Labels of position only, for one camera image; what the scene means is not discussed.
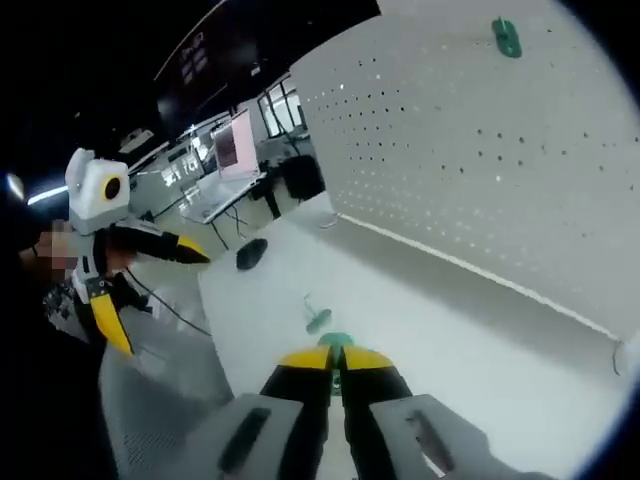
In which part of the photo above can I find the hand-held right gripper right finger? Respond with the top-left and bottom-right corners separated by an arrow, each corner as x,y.
339,344 -> 502,480

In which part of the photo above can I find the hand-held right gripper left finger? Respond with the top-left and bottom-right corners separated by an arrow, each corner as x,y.
214,346 -> 335,480

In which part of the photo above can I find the green hook assembly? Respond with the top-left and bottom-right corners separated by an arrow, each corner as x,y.
301,294 -> 334,335
317,331 -> 357,396
489,15 -> 524,61

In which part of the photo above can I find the white perforated mounting plate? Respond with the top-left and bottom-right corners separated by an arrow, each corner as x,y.
289,0 -> 639,376

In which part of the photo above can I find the ceiling light strip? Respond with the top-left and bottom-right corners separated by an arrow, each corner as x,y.
26,185 -> 68,207

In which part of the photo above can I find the white ceiling device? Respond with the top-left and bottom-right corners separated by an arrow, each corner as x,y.
118,128 -> 155,154

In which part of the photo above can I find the white background table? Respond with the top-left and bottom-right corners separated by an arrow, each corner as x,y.
177,168 -> 282,251

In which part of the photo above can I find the black computer mouse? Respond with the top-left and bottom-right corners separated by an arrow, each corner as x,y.
235,238 -> 270,272

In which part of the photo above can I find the open silver laptop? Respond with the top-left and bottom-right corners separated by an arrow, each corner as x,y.
197,110 -> 269,211

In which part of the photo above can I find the black office chair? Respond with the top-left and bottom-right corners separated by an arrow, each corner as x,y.
278,155 -> 327,200

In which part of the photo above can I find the black hanging ceiling panel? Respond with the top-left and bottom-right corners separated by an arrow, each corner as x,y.
153,0 -> 382,132

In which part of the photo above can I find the black cable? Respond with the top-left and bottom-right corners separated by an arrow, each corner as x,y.
123,266 -> 214,338

